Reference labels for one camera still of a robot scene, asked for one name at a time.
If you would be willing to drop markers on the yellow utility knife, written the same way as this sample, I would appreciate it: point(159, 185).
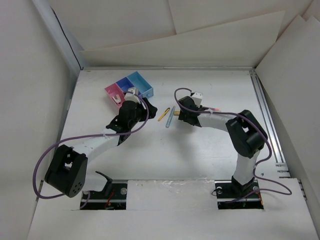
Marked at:
point(164, 113)

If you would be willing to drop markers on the right aluminium rail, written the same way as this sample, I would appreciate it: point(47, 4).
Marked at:
point(280, 164)

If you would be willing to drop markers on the dark blue container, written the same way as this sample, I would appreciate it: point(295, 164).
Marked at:
point(129, 82)

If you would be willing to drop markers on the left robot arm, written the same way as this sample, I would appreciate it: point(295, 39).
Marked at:
point(68, 168)

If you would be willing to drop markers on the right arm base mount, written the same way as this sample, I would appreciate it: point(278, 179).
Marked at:
point(229, 196)

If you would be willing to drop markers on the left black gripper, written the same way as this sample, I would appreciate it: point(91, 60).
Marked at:
point(144, 111)

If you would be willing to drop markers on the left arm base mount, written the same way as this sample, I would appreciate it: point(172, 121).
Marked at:
point(101, 192)

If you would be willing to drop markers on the light blue container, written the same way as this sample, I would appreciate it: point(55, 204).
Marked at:
point(144, 88)

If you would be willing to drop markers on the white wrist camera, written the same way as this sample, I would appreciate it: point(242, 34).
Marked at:
point(132, 95)
point(197, 97)

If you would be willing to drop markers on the pink container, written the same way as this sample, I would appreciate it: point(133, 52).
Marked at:
point(113, 90)

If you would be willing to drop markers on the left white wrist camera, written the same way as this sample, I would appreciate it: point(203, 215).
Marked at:
point(132, 95)

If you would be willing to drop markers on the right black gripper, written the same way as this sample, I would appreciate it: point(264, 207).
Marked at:
point(182, 116)

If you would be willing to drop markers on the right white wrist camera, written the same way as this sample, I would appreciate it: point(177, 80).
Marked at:
point(197, 97)

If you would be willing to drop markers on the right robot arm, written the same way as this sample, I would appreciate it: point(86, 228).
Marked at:
point(246, 134)

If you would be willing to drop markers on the pack of coloured crayons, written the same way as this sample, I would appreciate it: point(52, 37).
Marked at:
point(214, 109)

